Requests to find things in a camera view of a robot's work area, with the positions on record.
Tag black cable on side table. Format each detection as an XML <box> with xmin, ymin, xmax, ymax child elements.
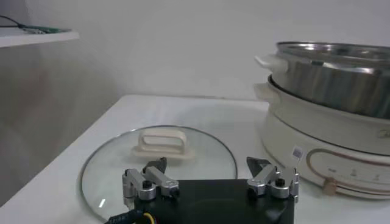
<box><xmin>0</xmin><ymin>15</ymin><xmax>28</xmax><ymax>30</ymax></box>

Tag green handled knife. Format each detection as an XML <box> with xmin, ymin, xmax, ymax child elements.
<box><xmin>23</xmin><ymin>26</ymin><xmax>73</xmax><ymax>34</ymax></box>

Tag stainless steel steamer basket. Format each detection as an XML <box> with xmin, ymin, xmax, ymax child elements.
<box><xmin>254</xmin><ymin>41</ymin><xmax>390</xmax><ymax>119</ymax></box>

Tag round glass pot lid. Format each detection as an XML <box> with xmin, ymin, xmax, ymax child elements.
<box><xmin>79</xmin><ymin>124</ymin><xmax>238</xmax><ymax>222</ymax></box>

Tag cream electric cooking pot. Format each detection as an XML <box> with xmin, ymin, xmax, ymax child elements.
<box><xmin>253</xmin><ymin>75</ymin><xmax>390</xmax><ymax>200</ymax></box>

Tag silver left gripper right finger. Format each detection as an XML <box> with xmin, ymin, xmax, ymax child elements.
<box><xmin>246</xmin><ymin>156</ymin><xmax>300</xmax><ymax>203</ymax></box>

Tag white side table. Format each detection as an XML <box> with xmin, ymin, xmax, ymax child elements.
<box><xmin>0</xmin><ymin>27</ymin><xmax>80</xmax><ymax>49</ymax></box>

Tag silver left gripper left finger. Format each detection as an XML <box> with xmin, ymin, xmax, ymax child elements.
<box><xmin>121</xmin><ymin>156</ymin><xmax>180</xmax><ymax>202</ymax></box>

